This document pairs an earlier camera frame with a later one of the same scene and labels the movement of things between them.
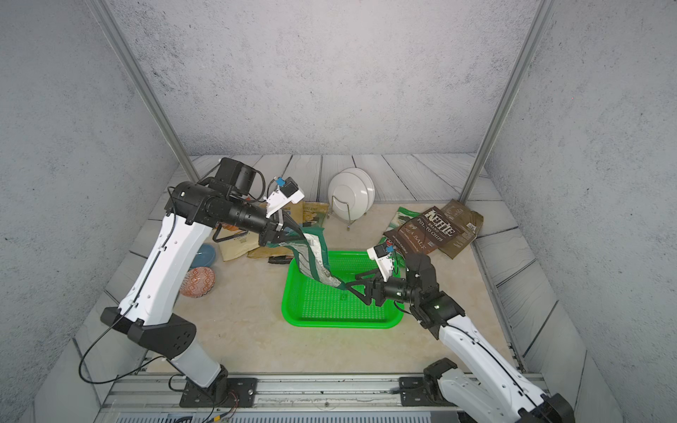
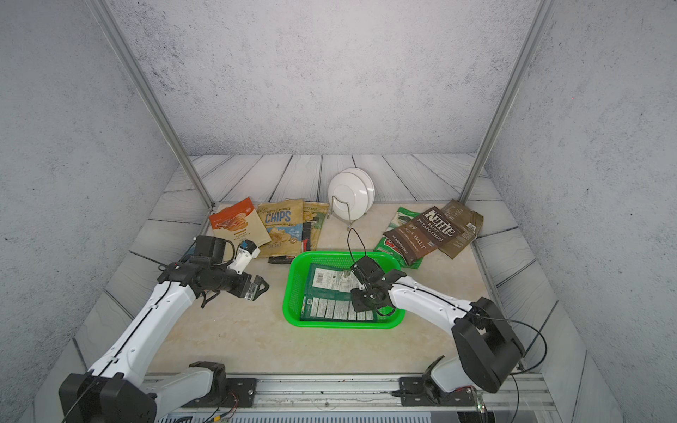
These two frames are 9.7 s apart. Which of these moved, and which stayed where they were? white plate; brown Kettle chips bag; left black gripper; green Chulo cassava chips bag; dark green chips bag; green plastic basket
Moved: left black gripper; dark green chips bag
Stayed: white plate; green Chulo cassava chips bag; green plastic basket; brown Kettle chips bag
